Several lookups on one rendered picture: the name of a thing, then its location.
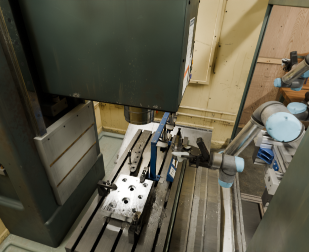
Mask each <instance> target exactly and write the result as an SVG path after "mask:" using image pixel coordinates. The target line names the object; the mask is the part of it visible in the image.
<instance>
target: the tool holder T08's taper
mask: <svg viewBox="0 0 309 252"><path fill-rule="evenodd" d="M173 145H174V146H175V147H178V148H179V147H181V146H182V137H181V135H178V134H176V137H175V141H174V144H173Z"/></svg>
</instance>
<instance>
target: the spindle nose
mask: <svg viewBox="0 0 309 252"><path fill-rule="evenodd" d="M155 113H156V111H155V110H150V109H143V108H136V107H130V106H124V117H125V120H126V121H127V122H128V123H130V124H133V125H139V126H140V125H147V124H149V123H151V122H152V121H153V120H155Z"/></svg>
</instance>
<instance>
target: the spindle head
mask: <svg viewBox="0 0 309 252"><path fill-rule="evenodd" d="M18 2H19V5H20V9H21V12H22V16H23V20H24V23H25V27H26V31H27V34H28V38H29V42H30V45H31V49H32V53H33V56H34V60H35V64H36V67H37V71H38V75H39V78H40V82H41V86H42V89H43V92H44V94H48V95H55V96H62V97H68V98H75V99H81V100H88V101H95V102H101V103H108V104H114V105H121V106H127V107H134V108H141V109H147V110H154V111H160V112H167V113H174V114H175V113H176V112H178V109H179V106H180V104H181V101H182V98H183V96H184V93H185V90H186V88H187V85H186V88H185V90H184V93H183V96H182V90H183V81H184V74H185V64H186V55H187V46H188V37H189V27H190V20H191V19H193V18H194V17H195V19H194V27H193V36H192V44H191V53H192V51H193V46H194V44H195V41H194V40H195V32H196V24H197V16H198V8H199V3H200V0H18ZM191 53H190V54H191ZM189 69H190V68H189ZM188 74H189V70H188ZM187 83H188V76H187Z"/></svg>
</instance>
